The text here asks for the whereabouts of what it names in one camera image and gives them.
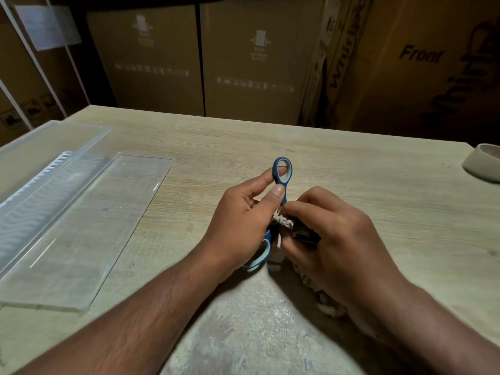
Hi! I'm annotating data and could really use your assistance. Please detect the clear plastic bin lid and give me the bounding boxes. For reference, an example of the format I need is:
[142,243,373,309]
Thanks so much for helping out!
[0,153,174,312]

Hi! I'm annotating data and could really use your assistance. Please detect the blue handled scissors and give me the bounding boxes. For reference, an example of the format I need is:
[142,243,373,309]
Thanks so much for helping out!
[242,157,293,270]

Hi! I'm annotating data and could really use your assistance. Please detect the person's right forearm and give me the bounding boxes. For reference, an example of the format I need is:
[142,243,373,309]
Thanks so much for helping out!
[348,279,500,375]

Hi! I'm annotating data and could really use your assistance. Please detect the person's right hand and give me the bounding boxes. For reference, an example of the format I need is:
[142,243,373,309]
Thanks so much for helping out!
[280,186,415,317]

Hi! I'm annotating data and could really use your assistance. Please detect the brown cardboard box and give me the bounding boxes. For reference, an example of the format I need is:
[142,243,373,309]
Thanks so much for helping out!
[199,0,327,125]
[87,4,205,117]

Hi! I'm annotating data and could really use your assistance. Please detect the white paper label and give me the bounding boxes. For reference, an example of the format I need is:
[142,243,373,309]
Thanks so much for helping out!
[15,4,83,51]

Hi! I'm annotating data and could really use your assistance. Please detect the person's left forearm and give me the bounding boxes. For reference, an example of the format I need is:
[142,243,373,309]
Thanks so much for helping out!
[14,246,235,375]

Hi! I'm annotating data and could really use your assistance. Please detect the beige masking tape roll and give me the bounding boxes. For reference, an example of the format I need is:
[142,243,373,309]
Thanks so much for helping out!
[462,143,500,183]

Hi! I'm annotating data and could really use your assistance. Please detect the person's left hand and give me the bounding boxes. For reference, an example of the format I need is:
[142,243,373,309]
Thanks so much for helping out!
[203,166,288,283]

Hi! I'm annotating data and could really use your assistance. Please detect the strapped cardboard box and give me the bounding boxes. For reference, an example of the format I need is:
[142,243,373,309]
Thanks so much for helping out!
[0,0,90,147]

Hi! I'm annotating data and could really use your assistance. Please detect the large printed cardboard box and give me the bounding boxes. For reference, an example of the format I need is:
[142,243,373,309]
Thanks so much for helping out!
[299,0,500,147]

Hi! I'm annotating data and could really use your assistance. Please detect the clear plastic storage bin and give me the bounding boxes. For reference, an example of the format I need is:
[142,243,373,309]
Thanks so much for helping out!
[0,120,112,278]

